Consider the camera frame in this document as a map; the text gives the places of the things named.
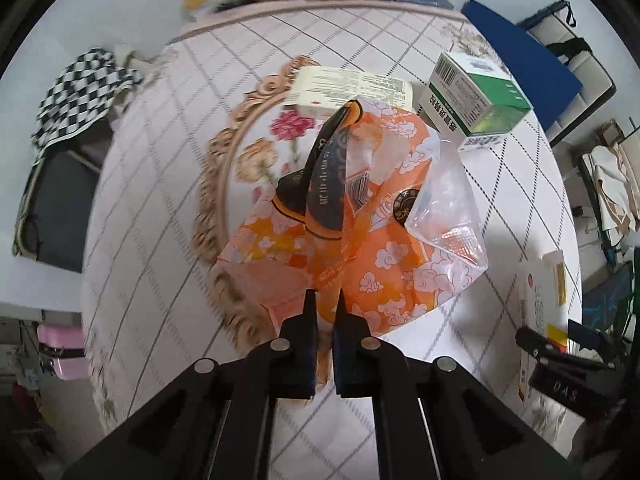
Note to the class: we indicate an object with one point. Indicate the green and white medicine box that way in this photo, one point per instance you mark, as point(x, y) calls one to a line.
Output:
point(470, 100)

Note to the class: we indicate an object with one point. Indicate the table with patterned cloth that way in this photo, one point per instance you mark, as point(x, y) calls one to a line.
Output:
point(165, 220)

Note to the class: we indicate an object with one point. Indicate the dark grey suitcase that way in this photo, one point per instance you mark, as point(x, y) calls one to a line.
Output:
point(55, 205)

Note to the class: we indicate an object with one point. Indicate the beige flat carton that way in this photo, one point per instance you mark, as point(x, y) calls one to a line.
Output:
point(345, 91)

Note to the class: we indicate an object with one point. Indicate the blue cloth bag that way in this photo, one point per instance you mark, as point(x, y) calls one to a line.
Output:
point(607, 295)

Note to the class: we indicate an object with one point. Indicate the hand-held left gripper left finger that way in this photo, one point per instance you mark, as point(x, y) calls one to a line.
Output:
point(304, 355)

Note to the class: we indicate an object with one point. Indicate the pink suitcase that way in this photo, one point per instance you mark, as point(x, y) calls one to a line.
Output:
point(62, 352)

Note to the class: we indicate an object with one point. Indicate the white padded chair black frame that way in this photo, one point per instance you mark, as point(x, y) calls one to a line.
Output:
point(612, 180)

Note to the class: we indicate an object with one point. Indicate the black white checkered cloth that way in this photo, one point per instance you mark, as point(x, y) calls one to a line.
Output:
point(82, 97)

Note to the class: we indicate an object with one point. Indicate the beige cloth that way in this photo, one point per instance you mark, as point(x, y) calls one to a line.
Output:
point(610, 175)

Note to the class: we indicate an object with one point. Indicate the white box red yellow stripes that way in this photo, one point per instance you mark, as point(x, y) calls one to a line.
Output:
point(542, 290)

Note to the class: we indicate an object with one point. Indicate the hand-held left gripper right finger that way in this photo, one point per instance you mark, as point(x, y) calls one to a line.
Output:
point(350, 360)

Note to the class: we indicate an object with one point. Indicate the white tote bag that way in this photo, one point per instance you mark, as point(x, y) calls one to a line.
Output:
point(137, 77)

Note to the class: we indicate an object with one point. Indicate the orange cloud print snack wrapper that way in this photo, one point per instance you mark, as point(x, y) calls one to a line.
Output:
point(380, 240)

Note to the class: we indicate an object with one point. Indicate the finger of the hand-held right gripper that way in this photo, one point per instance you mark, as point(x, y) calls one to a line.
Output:
point(587, 335)
point(542, 345)

